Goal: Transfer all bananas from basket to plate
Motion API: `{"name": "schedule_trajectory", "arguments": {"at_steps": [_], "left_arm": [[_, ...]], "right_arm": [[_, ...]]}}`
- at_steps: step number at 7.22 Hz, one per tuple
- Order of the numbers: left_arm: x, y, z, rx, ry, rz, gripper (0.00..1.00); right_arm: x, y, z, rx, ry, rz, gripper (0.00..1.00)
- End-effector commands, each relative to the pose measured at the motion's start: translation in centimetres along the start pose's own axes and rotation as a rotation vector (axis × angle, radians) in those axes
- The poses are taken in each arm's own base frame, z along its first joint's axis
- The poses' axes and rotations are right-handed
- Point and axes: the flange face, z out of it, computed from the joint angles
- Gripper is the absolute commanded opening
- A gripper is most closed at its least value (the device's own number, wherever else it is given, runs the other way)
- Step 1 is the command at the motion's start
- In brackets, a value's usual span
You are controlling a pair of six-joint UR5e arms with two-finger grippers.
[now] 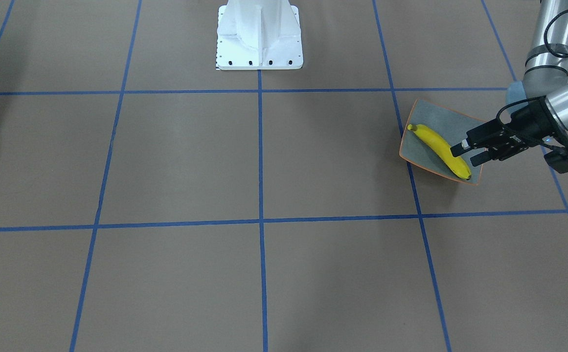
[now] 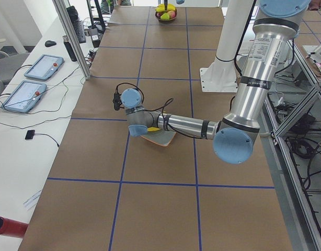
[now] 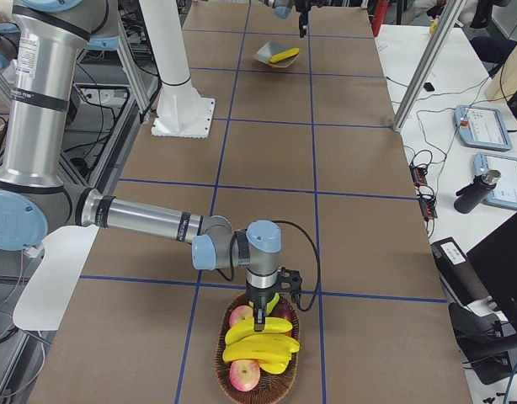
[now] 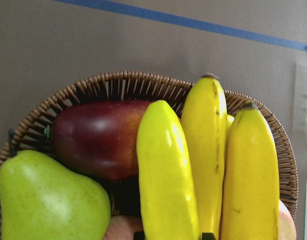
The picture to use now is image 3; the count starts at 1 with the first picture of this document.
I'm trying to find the red yellow mango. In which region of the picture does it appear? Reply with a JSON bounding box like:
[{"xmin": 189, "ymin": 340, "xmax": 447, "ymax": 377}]
[{"xmin": 270, "ymin": 303, "xmax": 292, "ymax": 323}]

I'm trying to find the lower teach pendant tablet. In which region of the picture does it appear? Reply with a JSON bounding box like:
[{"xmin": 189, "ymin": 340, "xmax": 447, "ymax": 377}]
[{"xmin": 473, "ymin": 151, "xmax": 517, "ymax": 210}]

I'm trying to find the upper teach pendant tablet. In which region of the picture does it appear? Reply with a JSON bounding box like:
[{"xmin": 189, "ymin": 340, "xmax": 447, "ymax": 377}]
[{"xmin": 454, "ymin": 104, "xmax": 513, "ymax": 152}]

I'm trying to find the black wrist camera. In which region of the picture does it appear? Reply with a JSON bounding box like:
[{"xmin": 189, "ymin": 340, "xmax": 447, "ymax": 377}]
[{"xmin": 277, "ymin": 267, "xmax": 302, "ymax": 295}]

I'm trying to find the pink apple rear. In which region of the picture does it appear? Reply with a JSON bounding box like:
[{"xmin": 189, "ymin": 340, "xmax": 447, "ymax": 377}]
[{"xmin": 228, "ymin": 305, "xmax": 253, "ymax": 327}]

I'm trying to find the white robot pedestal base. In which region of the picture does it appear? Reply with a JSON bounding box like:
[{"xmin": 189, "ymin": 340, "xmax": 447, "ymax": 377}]
[{"xmin": 140, "ymin": 0, "xmax": 216, "ymax": 139}]

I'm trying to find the black label printer box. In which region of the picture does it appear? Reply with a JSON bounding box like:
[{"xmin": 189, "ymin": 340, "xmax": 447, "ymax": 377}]
[{"xmin": 431, "ymin": 237, "xmax": 491, "ymax": 306}]

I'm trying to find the red fire extinguisher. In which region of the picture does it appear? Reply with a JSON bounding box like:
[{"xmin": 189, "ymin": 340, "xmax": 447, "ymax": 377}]
[{"xmin": 371, "ymin": 0, "xmax": 390, "ymax": 37}]

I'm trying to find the white curved board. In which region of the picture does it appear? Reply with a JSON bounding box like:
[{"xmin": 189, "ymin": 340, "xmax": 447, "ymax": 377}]
[{"xmin": 13, "ymin": 226, "xmax": 98, "ymax": 331}]

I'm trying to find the aluminium frame post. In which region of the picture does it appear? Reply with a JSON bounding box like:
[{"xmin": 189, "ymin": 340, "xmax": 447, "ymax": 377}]
[{"xmin": 392, "ymin": 0, "xmax": 466, "ymax": 132}]

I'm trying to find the grey square plate orange rim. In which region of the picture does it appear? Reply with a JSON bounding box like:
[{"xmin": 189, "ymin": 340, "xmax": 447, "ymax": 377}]
[{"xmin": 253, "ymin": 41, "xmax": 301, "ymax": 69}]

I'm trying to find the small orange circuit board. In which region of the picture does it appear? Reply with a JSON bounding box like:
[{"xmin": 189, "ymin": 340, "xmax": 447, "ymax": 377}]
[{"xmin": 409, "ymin": 165, "xmax": 428, "ymax": 187}]

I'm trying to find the green pear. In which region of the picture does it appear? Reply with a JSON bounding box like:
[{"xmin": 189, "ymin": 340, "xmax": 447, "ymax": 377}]
[{"xmin": 265, "ymin": 293, "xmax": 280, "ymax": 316}]

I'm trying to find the pink apple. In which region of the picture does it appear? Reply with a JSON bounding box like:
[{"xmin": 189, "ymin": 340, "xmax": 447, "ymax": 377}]
[
  {"xmin": 229, "ymin": 359, "xmax": 260, "ymax": 392},
  {"xmin": 228, "ymin": 305, "xmax": 253, "ymax": 327}
]

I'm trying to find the black monitor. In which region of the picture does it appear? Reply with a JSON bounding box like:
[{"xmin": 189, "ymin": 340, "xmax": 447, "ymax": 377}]
[{"xmin": 467, "ymin": 212, "xmax": 517, "ymax": 329}]

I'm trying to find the pink apple front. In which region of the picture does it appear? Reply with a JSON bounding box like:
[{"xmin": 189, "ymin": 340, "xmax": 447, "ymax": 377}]
[{"xmin": 229, "ymin": 359, "xmax": 260, "ymax": 392}]

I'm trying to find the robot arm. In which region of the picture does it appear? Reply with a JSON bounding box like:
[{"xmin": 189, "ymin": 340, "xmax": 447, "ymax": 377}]
[
  {"xmin": 0, "ymin": 1, "xmax": 281, "ymax": 331},
  {"xmin": 260, "ymin": 0, "xmax": 326, "ymax": 38}
]

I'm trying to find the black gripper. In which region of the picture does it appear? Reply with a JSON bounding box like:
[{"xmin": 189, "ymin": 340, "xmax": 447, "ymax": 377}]
[
  {"xmin": 294, "ymin": 0, "xmax": 326, "ymax": 38},
  {"xmin": 246, "ymin": 285, "xmax": 278, "ymax": 332}
]

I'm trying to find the black water bottle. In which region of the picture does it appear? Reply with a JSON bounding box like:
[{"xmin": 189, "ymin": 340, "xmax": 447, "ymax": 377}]
[{"xmin": 453, "ymin": 169, "xmax": 502, "ymax": 214}]

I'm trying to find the woven brown fruit basket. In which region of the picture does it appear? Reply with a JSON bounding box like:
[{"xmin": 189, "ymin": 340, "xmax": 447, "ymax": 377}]
[{"xmin": 214, "ymin": 293, "xmax": 301, "ymax": 403}]

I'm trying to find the teach pendant tablet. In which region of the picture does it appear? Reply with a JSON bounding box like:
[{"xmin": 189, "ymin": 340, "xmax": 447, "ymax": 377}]
[
  {"xmin": 473, "ymin": 151, "xmax": 517, "ymax": 210},
  {"xmin": 454, "ymin": 104, "xmax": 513, "ymax": 152}
]

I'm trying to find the yellow banana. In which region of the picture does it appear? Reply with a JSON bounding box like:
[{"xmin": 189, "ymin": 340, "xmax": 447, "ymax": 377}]
[
  {"xmin": 223, "ymin": 334, "xmax": 301, "ymax": 360},
  {"xmin": 224, "ymin": 317, "xmax": 294, "ymax": 346},
  {"xmin": 221, "ymin": 348, "xmax": 292, "ymax": 375},
  {"xmin": 269, "ymin": 47, "xmax": 301, "ymax": 64}
]

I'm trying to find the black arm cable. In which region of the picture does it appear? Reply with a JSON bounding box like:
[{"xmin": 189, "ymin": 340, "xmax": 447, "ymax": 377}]
[{"xmin": 218, "ymin": 219, "xmax": 321, "ymax": 312}]

